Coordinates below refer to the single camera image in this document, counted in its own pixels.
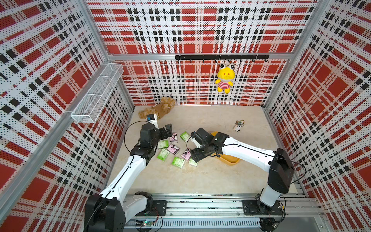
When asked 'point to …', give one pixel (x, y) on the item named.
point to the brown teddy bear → (164, 107)
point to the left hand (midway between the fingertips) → (166, 126)
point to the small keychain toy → (238, 124)
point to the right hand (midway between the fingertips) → (200, 154)
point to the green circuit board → (147, 223)
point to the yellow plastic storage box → (225, 159)
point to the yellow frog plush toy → (225, 74)
